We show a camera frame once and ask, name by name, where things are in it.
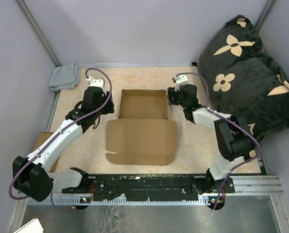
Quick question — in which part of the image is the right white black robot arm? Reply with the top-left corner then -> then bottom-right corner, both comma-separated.
167,84 -> 255,194

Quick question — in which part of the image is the light blue folded cloth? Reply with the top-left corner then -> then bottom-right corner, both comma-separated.
49,63 -> 80,92

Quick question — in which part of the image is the white paper sheet corner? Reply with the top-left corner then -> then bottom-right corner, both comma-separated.
14,218 -> 44,233

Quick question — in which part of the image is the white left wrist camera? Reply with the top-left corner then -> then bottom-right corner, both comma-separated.
86,76 -> 104,89

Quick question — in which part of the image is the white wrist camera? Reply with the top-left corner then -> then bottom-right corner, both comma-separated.
86,76 -> 104,89
172,74 -> 188,90

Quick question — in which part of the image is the right grey aluminium frame post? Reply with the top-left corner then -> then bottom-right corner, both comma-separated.
255,0 -> 277,31

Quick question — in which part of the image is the grey aluminium frame post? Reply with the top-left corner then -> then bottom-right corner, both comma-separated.
15,0 -> 61,67
255,0 -> 277,31

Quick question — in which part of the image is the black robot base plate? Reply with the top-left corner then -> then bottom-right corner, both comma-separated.
62,174 -> 235,210

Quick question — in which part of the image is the brown cardboard box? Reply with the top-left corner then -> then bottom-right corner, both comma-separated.
105,89 -> 177,166

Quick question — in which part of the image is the aluminium rail front frame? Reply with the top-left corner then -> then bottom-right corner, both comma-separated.
9,174 -> 289,233

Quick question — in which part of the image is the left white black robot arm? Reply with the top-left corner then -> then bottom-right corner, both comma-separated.
8,86 -> 114,201

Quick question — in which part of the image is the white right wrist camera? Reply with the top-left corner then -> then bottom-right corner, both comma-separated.
172,74 -> 188,90

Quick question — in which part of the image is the small brown cardboard piece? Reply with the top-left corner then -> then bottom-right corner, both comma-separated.
31,131 -> 60,173

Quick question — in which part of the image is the black flower pattern pillow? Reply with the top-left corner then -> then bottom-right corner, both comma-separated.
197,15 -> 289,138

